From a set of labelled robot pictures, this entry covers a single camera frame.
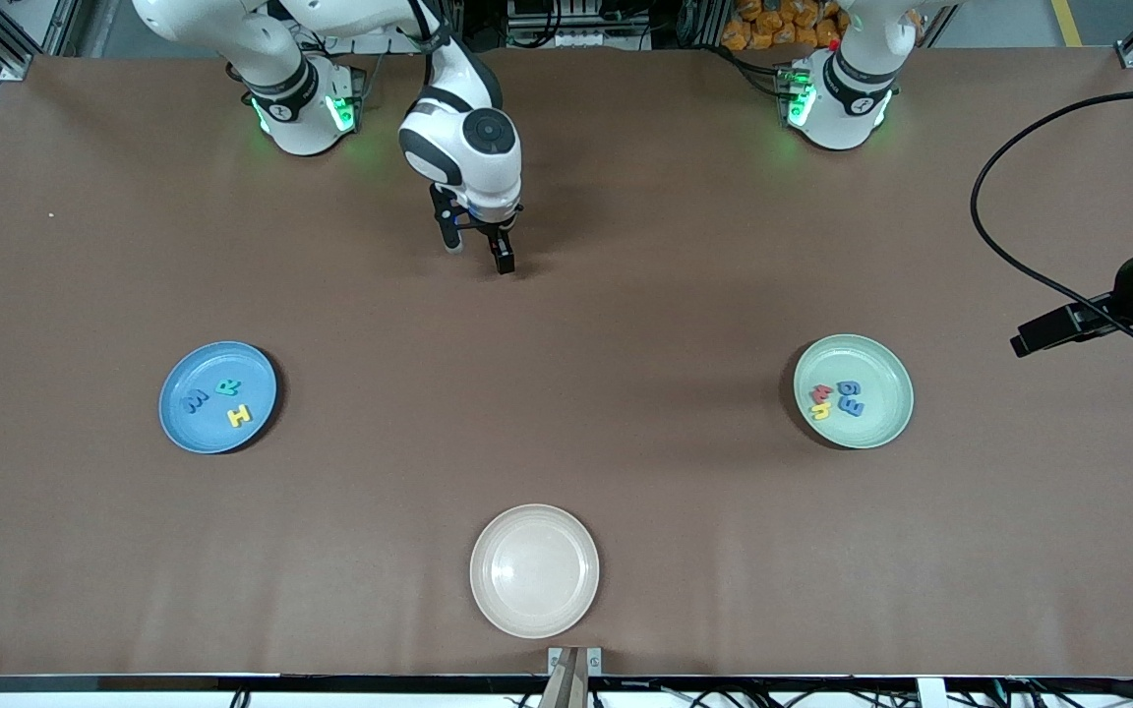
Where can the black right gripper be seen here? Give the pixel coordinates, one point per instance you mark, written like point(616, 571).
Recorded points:
point(498, 234)

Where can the blue foam lowercase g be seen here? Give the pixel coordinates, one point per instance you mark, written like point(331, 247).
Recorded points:
point(856, 388)

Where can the blue foam lowercase m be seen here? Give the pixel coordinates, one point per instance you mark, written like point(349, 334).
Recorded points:
point(852, 407)

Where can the pink foam lowercase w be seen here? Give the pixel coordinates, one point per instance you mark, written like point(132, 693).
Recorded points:
point(821, 393)

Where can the yellow foam lowercase h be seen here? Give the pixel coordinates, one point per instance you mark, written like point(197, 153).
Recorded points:
point(819, 412)

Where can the teal foam letter R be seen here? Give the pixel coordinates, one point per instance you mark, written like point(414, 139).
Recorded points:
point(228, 387)

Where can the yellow foam uppercase H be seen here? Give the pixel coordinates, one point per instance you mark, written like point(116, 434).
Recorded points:
point(239, 416)

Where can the blue foam uppercase M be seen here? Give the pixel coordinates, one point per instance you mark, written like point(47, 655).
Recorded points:
point(196, 401)

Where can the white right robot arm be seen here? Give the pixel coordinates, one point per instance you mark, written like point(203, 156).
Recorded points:
point(473, 147)

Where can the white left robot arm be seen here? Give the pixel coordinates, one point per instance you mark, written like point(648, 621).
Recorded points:
point(842, 108)

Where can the green plate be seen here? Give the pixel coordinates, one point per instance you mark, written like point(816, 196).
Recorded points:
point(881, 433)

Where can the beige plate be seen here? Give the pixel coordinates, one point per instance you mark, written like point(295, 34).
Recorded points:
point(534, 570)

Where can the blue plate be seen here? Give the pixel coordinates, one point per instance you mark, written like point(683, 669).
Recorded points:
point(217, 438)

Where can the brown table cover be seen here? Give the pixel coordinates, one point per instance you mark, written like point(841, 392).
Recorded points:
point(566, 462)

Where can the background equipment box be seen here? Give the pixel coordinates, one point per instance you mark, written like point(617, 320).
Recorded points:
point(576, 29)

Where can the white power strip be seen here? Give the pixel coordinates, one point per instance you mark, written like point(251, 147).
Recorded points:
point(380, 44)

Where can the orange objects pile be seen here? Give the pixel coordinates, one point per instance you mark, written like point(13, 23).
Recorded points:
point(763, 25)

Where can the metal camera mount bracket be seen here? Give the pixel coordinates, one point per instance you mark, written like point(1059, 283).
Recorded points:
point(574, 678)

